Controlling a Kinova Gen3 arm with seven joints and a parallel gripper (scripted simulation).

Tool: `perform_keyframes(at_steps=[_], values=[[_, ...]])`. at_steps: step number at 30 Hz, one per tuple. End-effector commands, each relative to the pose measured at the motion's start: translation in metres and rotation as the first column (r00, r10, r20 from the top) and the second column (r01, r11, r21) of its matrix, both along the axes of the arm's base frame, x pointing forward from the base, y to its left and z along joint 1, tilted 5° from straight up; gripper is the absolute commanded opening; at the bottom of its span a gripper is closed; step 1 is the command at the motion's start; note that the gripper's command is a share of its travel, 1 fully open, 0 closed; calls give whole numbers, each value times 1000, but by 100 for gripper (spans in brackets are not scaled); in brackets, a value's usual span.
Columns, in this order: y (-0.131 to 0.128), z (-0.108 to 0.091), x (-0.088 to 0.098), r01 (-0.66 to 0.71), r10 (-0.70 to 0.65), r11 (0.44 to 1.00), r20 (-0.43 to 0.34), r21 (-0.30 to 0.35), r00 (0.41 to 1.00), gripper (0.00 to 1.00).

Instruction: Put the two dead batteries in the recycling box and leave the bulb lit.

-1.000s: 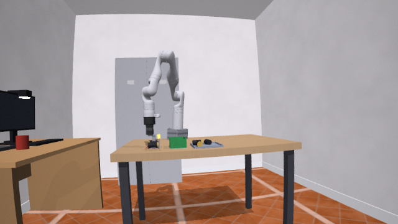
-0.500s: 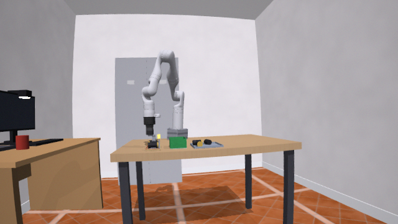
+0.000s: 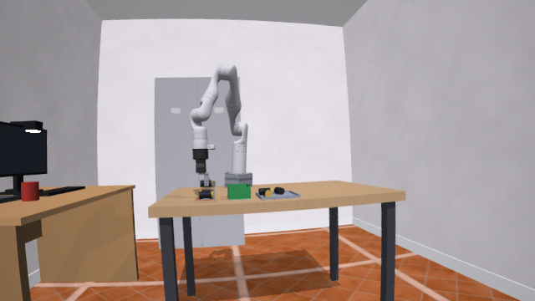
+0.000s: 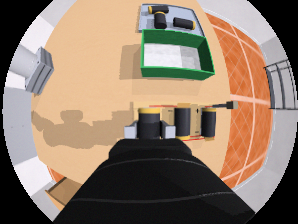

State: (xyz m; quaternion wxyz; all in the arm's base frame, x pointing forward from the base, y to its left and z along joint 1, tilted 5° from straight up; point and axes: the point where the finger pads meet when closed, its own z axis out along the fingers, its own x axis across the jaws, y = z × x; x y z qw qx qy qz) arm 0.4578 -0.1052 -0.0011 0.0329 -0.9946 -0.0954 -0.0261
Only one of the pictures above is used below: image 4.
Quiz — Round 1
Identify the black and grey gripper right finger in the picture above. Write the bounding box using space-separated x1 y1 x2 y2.
160 120 176 139

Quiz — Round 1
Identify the black battery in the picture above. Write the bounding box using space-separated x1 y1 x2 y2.
174 108 191 140
201 108 216 137
138 108 160 139
148 6 169 14
173 17 196 30
154 12 167 29

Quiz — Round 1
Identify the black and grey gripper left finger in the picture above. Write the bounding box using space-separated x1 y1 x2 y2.
124 120 139 139

